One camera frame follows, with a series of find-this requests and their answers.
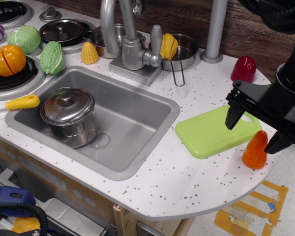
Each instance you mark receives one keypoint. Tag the green cutting board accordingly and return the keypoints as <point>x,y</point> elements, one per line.
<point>206,135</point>

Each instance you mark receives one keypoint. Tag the green toy bitter gourd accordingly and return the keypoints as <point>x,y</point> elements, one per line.
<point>52,58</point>

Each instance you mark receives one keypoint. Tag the silver sink basin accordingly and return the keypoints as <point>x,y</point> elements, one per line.
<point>131,122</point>

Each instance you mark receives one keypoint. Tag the black coil burner back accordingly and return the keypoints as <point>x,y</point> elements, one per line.
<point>14,14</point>

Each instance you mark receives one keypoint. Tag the blue clamp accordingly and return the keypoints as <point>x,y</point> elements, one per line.
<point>15,195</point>

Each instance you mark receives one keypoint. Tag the black coil burner front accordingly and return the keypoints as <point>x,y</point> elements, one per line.
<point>22,83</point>

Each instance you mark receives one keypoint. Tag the steel lid on burner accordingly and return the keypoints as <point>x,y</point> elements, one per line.
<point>61,30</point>

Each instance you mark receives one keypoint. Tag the black coil burner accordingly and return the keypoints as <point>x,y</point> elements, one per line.
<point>14,14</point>
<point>22,83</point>

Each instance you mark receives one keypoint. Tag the grey support pole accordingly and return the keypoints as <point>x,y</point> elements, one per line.
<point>212,52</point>

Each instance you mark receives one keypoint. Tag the green toy cabbage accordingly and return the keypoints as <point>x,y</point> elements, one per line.
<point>27,38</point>

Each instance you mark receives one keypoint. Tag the orange toy pumpkin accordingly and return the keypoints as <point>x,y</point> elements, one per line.
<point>12,60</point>

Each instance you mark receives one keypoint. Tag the yellow handled utensil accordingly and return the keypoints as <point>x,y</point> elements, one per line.
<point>26,102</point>

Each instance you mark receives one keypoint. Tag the yellow toy pepper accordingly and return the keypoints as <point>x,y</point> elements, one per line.
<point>169,46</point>

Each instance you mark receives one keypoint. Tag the yellow toy corn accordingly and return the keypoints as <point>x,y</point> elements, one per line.
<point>89,54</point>

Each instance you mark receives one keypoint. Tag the steel pot with lid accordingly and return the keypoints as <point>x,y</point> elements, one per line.
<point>71,116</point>

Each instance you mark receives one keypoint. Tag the red toy pepper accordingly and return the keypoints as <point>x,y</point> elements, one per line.
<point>244,70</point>

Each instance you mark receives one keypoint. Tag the small steel pot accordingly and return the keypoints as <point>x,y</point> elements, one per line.
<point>118,39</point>

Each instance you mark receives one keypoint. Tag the silver toy faucet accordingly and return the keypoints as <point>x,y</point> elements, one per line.
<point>135,62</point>

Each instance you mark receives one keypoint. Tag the orange toy carrot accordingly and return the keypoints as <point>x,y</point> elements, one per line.
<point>254,155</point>

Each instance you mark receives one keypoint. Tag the grey stove knob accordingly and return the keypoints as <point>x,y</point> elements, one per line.
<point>50,15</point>

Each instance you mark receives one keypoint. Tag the steel pan with handle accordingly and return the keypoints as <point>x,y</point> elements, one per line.
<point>183,59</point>

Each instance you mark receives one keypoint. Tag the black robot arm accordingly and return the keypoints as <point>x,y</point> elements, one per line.
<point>278,15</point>

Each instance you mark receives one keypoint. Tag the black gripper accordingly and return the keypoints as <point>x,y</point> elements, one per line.
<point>274,104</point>

